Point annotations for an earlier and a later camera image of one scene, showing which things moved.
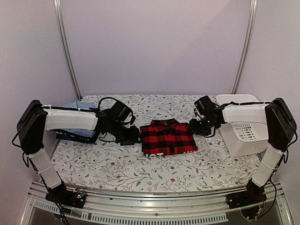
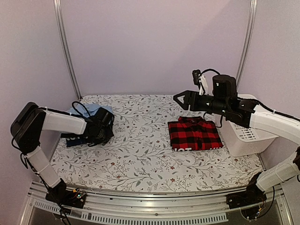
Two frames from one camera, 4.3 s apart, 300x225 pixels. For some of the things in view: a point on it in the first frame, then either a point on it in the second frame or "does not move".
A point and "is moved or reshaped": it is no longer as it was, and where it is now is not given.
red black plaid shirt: [166, 137] is moved or reshaped
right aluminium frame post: [245, 46] does not move
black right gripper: [192, 129] to [190, 93]
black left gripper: [132, 138] to [110, 135]
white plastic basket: [243, 138] does not move
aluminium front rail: [111, 208] does not move
